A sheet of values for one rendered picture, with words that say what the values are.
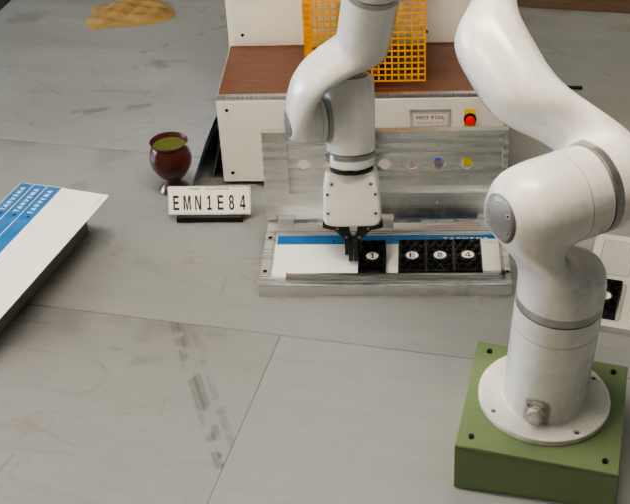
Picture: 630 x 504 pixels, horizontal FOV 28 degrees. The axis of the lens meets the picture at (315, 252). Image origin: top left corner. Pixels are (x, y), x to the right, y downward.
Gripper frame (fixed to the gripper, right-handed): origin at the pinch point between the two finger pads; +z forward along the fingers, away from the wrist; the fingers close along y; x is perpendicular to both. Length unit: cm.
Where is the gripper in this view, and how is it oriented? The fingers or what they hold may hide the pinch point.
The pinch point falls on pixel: (353, 248)
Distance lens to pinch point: 222.6
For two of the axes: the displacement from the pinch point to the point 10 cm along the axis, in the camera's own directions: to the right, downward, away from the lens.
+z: 0.3, 9.2, 3.9
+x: 0.7, -3.9, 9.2
